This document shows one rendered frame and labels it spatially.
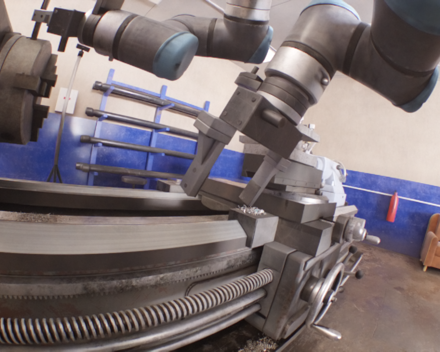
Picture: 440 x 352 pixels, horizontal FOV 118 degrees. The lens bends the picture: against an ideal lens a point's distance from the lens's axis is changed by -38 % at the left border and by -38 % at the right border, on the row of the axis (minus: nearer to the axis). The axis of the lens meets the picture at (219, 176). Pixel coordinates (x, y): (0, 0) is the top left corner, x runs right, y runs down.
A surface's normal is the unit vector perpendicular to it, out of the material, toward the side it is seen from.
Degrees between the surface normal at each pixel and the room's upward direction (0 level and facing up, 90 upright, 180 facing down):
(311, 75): 105
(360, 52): 123
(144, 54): 133
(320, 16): 91
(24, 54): 65
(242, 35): 141
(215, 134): 113
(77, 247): 36
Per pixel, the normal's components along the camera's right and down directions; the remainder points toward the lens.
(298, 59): -0.36, 0.06
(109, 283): 0.66, 0.16
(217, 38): -0.13, 0.58
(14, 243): 0.53, -0.70
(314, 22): -0.52, -0.07
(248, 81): -0.66, -0.19
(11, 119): 0.43, 0.72
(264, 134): 0.55, 0.54
